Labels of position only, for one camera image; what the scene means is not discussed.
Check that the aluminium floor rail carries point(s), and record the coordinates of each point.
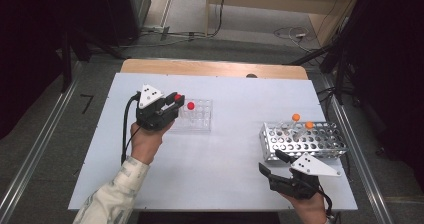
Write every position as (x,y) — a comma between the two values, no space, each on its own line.
(36,144)
(356,150)

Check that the light wooden cabinet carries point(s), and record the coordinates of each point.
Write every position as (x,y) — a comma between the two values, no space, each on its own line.
(283,0)

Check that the person's left hand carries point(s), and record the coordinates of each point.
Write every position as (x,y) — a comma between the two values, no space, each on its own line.
(145,144)

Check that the orange-capped graduated test tube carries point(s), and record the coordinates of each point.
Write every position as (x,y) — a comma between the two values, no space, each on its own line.
(309,125)
(295,117)

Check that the perforated metal test tube rack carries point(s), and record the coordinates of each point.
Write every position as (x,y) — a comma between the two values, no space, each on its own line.
(333,147)

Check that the person's right hand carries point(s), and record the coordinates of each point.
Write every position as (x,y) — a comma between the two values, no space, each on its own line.
(311,210)

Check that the red-capped graduated test tube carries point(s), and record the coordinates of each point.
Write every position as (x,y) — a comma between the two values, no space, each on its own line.
(190,105)
(177,96)

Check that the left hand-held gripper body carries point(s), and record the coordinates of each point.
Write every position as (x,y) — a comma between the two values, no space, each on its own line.
(150,117)

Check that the clear acrylic test tube rack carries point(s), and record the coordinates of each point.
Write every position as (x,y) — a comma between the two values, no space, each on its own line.
(201,117)

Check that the dark grey cabinet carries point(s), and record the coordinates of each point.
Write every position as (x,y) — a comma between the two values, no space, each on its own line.
(133,10)

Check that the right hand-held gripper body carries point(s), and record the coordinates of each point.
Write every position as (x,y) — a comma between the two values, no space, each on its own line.
(300,184)

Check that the black metal stand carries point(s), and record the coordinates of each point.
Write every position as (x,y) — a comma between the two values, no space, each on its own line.
(340,77)

